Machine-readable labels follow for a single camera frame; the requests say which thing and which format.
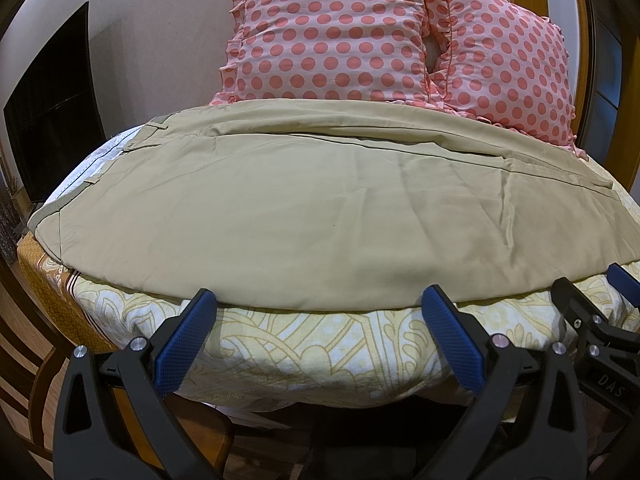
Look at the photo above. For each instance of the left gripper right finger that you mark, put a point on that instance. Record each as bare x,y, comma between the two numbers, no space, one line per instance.
526,421

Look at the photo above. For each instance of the black wall television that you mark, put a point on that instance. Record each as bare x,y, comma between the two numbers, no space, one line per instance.
52,118

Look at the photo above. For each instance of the pink polka dot pillow left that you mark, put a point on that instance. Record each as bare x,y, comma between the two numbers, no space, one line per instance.
363,50

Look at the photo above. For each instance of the pink polka dot pillow right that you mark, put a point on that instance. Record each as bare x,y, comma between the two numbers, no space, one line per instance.
505,65

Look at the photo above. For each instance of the yellow patterned bed sheet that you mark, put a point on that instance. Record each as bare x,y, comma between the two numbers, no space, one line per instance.
264,359

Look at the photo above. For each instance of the beige khaki pants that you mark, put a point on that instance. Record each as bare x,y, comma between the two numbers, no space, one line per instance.
341,206

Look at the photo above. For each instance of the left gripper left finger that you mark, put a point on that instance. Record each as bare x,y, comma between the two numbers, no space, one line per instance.
91,440

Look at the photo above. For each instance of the pink polka dot pillow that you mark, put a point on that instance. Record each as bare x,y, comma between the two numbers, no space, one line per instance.
363,50
505,65

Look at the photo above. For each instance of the wooden chair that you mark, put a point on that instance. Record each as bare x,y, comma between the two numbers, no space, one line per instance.
33,354

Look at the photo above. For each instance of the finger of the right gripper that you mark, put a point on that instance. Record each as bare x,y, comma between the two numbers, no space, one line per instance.
624,283
607,358

